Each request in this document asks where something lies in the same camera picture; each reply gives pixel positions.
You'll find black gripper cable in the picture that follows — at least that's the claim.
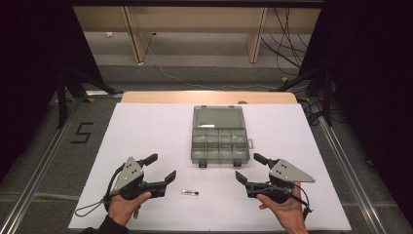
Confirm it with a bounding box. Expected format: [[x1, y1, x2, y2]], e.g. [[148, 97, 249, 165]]
[[74, 162, 131, 218], [289, 183, 314, 222]]

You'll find clear grey plastic organizer box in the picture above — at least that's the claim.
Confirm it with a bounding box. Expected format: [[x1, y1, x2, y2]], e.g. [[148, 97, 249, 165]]
[[190, 104, 254, 169]]

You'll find aluminium floor rail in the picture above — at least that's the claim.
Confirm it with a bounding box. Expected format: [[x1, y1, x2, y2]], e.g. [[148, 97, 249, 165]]
[[0, 97, 86, 234], [314, 100, 388, 234]]

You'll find person's left hand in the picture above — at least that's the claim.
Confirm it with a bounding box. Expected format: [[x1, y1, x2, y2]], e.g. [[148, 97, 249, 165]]
[[106, 191, 153, 227]]

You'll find black metal stand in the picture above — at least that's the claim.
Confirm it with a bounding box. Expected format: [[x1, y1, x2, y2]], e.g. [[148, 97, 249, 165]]
[[269, 66, 334, 128], [56, 63, 125, 130]]

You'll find beige wooden desk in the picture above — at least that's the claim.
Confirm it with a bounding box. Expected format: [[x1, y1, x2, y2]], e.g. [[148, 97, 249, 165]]
[[72, 6, 322, 64]]

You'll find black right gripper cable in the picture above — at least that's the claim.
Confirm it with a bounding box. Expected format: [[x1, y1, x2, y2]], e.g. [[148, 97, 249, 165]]
[[289, 183, 314, 222]]

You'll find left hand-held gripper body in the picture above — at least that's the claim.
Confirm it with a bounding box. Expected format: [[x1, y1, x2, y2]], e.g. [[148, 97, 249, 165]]
[[109, 156, 170, 201]]

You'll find white table sheet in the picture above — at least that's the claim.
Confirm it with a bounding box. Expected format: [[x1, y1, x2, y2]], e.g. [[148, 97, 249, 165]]
[[67, 102, 353, 232]]

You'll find person's right hand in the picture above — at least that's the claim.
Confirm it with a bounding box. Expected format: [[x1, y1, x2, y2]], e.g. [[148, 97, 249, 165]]
[[255, 182, 309, 234]]

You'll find light wooden table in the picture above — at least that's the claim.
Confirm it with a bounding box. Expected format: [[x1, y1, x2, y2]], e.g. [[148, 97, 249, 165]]
[[120, 91, 298, 105]]

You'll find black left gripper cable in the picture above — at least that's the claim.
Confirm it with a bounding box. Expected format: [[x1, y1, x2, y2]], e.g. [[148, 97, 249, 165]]
[[74, 162, 131, 218]]

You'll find bundle of black cables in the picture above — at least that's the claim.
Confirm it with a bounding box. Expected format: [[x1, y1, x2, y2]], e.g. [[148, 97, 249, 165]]
[[260, 7, 310, 76]]

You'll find dark curtain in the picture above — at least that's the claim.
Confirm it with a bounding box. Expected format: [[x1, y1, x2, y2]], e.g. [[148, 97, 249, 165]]
[[297, 0, 413, 225], [0, 0, 105, 183]]

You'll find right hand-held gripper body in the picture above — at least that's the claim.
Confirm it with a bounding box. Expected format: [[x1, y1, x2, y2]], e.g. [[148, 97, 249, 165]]
[[244, 158, 317, 205]]

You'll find white floor cable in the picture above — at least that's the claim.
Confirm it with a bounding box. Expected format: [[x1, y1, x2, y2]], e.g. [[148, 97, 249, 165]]
[[137, 31, 286, 92]]

